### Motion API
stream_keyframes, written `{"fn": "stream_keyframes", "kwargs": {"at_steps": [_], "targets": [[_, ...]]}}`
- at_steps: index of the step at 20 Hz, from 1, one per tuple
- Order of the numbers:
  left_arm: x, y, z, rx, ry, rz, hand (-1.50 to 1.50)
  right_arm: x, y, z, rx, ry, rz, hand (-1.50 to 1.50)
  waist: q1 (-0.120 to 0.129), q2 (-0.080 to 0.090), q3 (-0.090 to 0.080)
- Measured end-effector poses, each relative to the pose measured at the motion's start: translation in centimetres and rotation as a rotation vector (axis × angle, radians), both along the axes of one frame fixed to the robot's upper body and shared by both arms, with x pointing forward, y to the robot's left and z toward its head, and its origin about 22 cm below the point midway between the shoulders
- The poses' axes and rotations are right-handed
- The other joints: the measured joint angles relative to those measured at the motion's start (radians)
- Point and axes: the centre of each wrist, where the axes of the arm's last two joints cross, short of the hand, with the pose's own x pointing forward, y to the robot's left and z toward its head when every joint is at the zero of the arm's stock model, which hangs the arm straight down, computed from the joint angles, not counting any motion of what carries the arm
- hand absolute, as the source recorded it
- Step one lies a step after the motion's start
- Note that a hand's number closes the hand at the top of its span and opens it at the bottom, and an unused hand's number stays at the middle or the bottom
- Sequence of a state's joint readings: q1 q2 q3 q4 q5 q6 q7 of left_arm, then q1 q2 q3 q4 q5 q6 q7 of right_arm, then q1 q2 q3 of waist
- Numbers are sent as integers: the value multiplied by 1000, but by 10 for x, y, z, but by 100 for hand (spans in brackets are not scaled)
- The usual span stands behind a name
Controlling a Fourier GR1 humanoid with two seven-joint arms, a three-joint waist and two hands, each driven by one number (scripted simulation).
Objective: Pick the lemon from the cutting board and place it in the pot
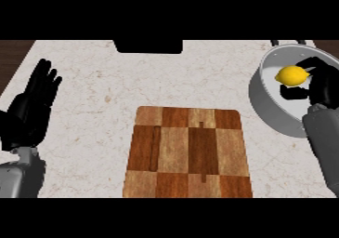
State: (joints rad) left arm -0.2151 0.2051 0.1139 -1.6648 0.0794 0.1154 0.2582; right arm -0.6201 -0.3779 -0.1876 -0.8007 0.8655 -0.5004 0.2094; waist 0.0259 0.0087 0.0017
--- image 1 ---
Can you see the grey metal pot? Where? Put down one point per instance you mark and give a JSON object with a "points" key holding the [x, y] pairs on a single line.
{"points": [[276, 105]]}

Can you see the yellow lemon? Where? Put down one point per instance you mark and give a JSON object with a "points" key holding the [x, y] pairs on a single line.
{"points": [[292, 75]]}

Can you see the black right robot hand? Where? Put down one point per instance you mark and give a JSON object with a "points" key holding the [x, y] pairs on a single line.
{"points": [[326, 85]]}

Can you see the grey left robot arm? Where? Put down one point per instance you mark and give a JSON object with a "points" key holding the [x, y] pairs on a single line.
{"points": [[14, 176]]}

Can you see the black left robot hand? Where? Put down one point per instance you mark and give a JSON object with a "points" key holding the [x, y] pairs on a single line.
{"points": [[27, 108]]}

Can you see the black appliance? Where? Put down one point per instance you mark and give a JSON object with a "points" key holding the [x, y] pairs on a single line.
{"points": [[149, 46]]}

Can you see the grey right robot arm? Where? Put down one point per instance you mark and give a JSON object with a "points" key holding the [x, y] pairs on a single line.
{"points": [[328, 148]]}

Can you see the checkered wooden cutting board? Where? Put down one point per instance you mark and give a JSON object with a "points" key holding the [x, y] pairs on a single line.
{"points": [[188, 153]]}

